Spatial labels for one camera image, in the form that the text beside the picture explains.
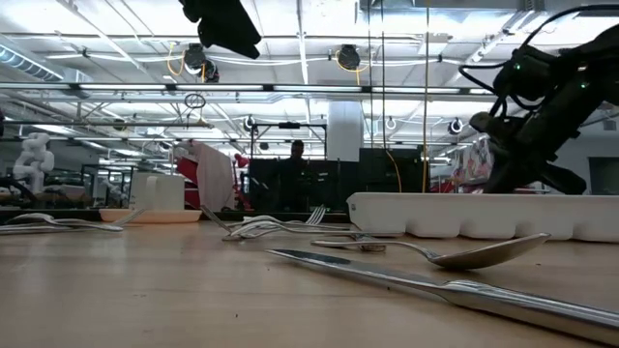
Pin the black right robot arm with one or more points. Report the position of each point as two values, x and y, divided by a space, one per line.
590 63

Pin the black partition cabinets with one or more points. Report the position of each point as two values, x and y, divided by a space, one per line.
377 174

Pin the white pillar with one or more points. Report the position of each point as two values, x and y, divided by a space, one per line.
344 130

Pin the white plastic cutlery tray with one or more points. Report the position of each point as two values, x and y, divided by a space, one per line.
435 212

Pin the overhead LED light bar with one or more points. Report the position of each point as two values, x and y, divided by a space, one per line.
121 87

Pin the silver ventilation duct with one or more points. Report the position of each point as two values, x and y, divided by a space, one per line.
24 62

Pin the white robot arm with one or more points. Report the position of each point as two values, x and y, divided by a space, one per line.
34 162

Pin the dark wall panel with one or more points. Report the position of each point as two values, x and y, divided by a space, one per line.
604 176

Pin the silver spoon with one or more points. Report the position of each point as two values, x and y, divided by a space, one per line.
232 238
483 256
29 218

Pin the silver table knife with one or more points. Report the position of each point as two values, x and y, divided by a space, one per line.
19 231
508 299
372 248

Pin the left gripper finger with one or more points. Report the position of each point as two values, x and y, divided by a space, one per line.
229 34

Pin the white cover sheet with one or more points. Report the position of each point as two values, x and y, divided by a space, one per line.
215 179

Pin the red storage bins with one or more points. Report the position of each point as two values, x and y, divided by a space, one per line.
459 187

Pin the red machine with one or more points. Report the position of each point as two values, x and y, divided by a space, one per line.
186 169

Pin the black gantry frame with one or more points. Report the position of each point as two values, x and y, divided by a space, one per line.
289 125

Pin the colourful poster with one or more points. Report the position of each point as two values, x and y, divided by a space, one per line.
466 164

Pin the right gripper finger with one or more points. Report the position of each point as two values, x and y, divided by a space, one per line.
508 179
563 183

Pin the silver fork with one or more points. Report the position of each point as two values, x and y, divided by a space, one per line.
316 216
215 220

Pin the person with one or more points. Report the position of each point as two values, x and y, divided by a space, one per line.
296 169

